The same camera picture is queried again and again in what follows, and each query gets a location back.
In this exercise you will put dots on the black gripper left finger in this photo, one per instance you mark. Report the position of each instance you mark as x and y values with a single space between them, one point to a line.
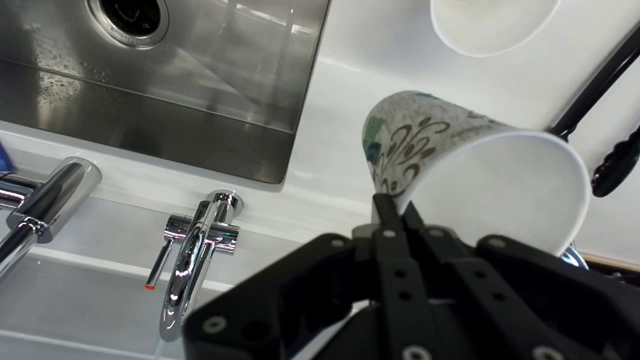
386 280

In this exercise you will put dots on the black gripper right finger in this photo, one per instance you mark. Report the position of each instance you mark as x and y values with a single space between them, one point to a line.
521 293

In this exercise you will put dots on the patterned white paper cup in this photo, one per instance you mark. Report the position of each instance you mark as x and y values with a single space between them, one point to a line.
493 27
507 187

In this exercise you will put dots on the small chrome faucet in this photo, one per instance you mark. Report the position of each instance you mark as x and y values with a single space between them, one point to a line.
192 267

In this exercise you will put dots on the black kitchen tongs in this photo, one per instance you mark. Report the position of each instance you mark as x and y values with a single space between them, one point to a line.
600 81

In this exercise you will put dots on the stainless steel sink basin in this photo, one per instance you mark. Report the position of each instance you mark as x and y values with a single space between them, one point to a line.
166 101

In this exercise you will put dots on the tall chrome arched faucet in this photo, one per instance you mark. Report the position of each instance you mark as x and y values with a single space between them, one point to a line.
53 193

